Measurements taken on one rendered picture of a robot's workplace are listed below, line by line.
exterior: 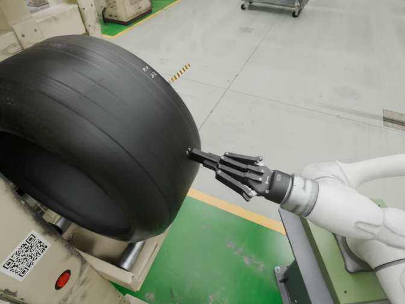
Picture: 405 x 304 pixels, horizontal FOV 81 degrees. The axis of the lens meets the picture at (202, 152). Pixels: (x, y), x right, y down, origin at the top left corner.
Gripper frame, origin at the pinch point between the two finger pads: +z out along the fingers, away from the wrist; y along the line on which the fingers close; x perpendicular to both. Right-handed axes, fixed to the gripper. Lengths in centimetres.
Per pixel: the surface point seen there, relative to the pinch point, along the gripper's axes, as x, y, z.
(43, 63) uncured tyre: -18.3, 7.2, 32.7
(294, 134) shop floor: 117, -167, -56
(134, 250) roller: 34.2, 17.6, 12.2
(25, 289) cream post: 11.6, 37.5, 22.3
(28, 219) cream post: -0.7, 28.6, 24.0
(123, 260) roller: 34.1, 21.6, 13.8
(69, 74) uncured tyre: -18.1, 7.4, 27.1
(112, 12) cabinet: 149, -368, 304
